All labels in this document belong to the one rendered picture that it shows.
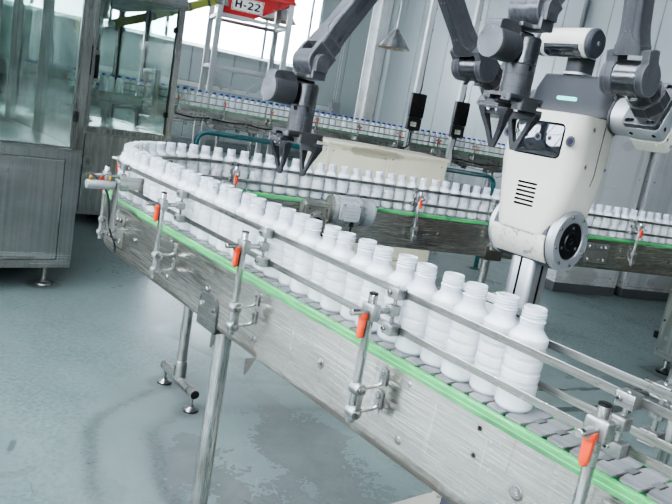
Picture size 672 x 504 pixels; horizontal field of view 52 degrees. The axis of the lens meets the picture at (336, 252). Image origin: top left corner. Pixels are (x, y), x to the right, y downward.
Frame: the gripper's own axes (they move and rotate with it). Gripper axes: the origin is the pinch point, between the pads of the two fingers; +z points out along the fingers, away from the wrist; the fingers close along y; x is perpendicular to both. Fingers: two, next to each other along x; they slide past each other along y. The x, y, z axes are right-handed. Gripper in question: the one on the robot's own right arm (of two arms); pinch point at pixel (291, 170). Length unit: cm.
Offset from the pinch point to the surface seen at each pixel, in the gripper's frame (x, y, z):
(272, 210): -4.9, -0.1, 10.3
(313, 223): 12.8, 0.6, 9.4
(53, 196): -305, -38, 64
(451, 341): 58, 2, 19
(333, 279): 24.7, 1.9, 18.4
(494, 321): 65, 1, 13
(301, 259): 12.8, 2.0, 17.5
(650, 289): -229, -654, 97
